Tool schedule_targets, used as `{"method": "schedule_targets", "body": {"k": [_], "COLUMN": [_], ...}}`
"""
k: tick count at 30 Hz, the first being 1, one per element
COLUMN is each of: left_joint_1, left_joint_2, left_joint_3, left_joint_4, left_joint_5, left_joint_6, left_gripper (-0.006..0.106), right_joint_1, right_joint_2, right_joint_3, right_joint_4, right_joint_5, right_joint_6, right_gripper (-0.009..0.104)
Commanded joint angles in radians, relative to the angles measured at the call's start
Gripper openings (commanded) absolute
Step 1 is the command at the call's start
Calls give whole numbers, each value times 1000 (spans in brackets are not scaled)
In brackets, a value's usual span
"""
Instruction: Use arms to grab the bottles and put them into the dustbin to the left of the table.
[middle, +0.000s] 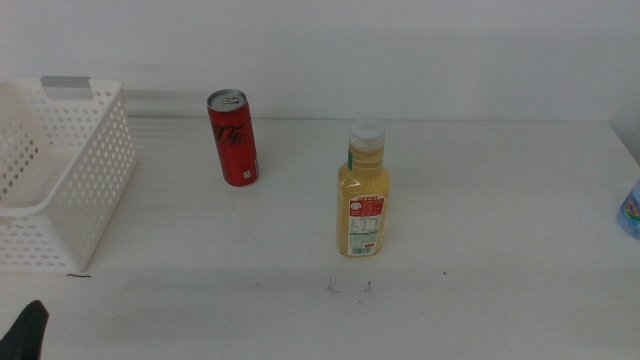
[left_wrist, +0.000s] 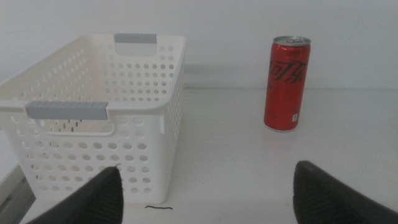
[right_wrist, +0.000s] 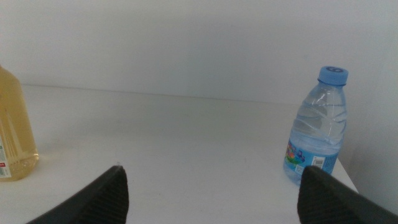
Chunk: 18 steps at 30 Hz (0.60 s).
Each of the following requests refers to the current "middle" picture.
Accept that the red cola can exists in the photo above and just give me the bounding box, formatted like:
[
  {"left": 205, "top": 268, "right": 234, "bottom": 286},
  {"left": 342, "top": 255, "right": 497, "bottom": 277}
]
[{"left": 206, "top": 88, "right": 260, "bottom": 188}]

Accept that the yellow juice bottle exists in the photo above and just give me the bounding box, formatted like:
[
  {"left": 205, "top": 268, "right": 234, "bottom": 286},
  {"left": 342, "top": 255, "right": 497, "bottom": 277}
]
[{"left": 335, "top": 117, "right": 391, "bottom": 259}]

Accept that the small water bottle blue cap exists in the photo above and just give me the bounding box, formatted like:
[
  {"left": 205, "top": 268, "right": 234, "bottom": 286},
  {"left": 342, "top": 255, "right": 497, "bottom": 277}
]
[{"left": 615, "top": 178, "right": 640, "bottom": 240}]

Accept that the white perforated plastic basket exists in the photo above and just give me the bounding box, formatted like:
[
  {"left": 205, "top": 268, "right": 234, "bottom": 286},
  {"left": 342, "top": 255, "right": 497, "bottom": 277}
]
[{"left": 0, "top": 77, "right": 139, "bottom": 274}]

